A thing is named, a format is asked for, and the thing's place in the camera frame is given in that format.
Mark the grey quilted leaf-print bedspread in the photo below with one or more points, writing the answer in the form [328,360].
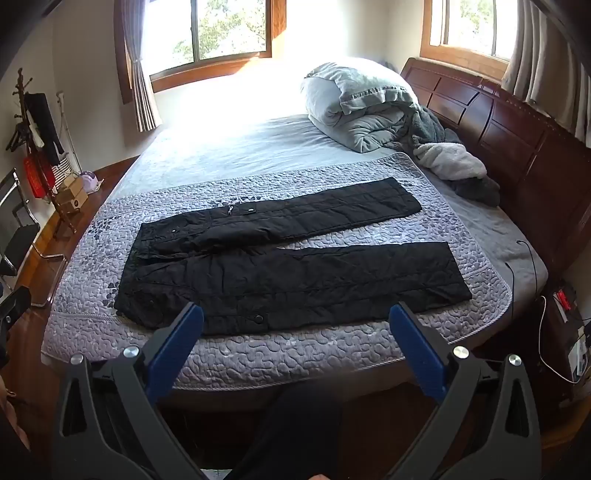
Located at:
[300,353]

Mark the folded grey comforter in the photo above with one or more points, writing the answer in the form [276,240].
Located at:
[351,97]

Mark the black hanging garment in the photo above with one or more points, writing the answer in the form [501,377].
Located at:
[44,124]

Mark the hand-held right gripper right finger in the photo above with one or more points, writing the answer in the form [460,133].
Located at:
[415,344]

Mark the wooden nightstand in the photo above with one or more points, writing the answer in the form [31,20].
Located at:
[561,341]

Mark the white fleece garment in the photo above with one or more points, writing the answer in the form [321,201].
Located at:
[450,161]

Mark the wooden coat rack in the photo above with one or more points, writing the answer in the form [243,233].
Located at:
[21,87]

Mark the black chrome-frame chair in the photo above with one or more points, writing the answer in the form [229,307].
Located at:
[16,235]

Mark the red bag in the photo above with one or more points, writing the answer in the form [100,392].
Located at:
[37,177]

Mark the wooden framed window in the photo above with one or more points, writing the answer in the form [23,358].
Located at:
[217,32]
[466,23]

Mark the person's leg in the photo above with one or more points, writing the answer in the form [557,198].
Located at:
[291,429]

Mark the wooden bed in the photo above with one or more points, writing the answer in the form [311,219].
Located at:
[508,129]

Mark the cardboard box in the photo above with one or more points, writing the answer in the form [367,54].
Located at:
[71,196]

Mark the beige curtain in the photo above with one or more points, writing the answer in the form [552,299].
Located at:
[540,60]
[141,87]

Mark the purple container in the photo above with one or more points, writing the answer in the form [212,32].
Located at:
[90,181]

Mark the dark grey fleece blanket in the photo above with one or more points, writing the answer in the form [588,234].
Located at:
[427,127]

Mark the black pants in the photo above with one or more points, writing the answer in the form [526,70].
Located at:
[277,281]

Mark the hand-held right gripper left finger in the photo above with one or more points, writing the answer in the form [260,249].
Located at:
[178,344]

